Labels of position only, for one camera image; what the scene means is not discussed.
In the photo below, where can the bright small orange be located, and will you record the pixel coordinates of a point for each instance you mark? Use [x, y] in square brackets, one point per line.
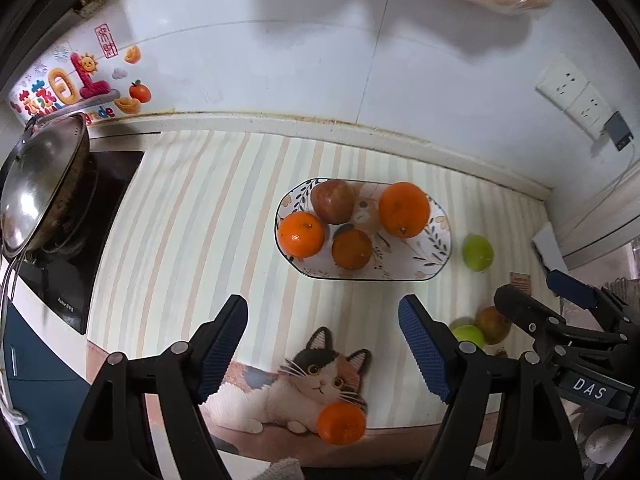
[342, 423]

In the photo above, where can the white paper box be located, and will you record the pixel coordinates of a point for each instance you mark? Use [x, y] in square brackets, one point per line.
[550, 247]

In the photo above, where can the dark wok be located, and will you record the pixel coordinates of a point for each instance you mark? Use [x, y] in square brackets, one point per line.
[75, 185]

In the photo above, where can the black glass gas stove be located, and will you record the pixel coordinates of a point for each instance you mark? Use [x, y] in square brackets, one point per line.
[112, 180]

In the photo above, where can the white wall socket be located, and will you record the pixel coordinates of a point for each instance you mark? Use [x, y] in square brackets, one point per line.
[575, 90]

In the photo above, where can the small brown card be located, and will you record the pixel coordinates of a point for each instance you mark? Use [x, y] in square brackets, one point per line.
[520, 282]

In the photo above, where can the dark small orange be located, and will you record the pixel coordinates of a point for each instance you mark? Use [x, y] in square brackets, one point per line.
[352, 250]

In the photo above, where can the floral oval plate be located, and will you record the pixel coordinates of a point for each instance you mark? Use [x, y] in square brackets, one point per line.
[431, 255]

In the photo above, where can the grey plug charger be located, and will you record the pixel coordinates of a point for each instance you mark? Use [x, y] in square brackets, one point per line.
[618, 131]

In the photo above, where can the white rounded object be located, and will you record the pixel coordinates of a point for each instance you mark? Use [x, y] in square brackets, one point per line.
[607, 444]

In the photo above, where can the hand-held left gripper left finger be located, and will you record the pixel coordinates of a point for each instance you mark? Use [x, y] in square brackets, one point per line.
[225, 350]

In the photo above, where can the medium orange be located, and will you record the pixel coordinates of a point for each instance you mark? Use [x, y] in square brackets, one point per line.
[301, 235]

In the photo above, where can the blue cabinet front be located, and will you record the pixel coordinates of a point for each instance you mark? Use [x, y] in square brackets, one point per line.
[35, 375]

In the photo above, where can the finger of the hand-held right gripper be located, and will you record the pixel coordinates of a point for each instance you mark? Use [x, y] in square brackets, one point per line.
[570, 287]
[522, 312]

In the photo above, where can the reddish brown fruit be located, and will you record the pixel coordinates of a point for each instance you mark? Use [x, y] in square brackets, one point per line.
[332, 201]

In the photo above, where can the white cloth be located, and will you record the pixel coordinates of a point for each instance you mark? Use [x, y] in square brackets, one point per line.
[282, 470]

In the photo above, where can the striped cat print mat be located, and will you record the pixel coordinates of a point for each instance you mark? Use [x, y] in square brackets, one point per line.
[200, 210]

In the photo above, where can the green round fruit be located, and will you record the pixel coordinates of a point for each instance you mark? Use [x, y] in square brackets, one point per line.
[477, 252]
[467, 336]

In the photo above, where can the colourful wall sticker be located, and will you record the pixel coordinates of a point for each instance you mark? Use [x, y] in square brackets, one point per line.
[75, 85]

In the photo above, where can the large orange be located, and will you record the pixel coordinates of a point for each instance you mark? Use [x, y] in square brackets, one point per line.
[404, 209]

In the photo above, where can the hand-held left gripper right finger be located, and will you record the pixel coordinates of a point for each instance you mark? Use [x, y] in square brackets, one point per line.
[425, 345]

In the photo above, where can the steel wok with lid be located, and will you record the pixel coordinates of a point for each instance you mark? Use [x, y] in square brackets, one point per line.
[37, 175]

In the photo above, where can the brown orange round fruit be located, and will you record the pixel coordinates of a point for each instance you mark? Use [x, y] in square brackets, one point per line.
[492, 322]

